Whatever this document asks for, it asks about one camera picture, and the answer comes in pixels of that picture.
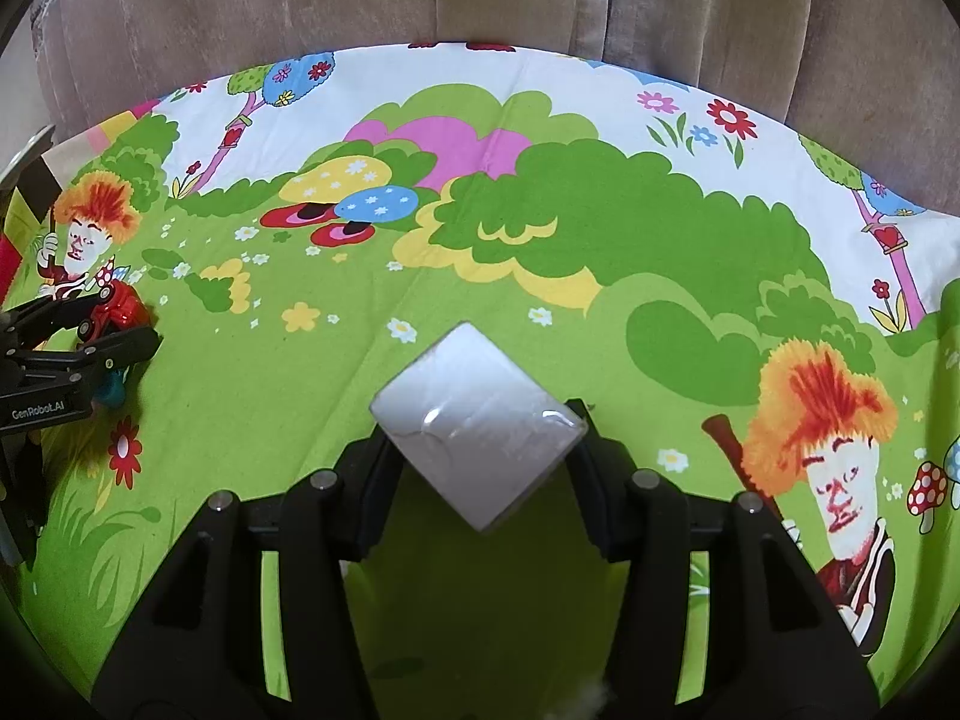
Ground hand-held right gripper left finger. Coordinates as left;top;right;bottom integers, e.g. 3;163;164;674
90;435;406;720

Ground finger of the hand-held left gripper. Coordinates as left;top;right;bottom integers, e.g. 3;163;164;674
0;291;115;351
0;325;163;395

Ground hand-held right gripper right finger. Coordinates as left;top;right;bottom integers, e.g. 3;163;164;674
562;397;882;720

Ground red toy car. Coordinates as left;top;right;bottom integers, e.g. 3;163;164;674
77;281;152;350

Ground white plastic cube box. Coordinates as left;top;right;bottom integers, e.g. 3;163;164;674
370;321;590;536

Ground cartoon printed green blanket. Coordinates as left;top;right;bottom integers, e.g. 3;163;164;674
0;41;960;720

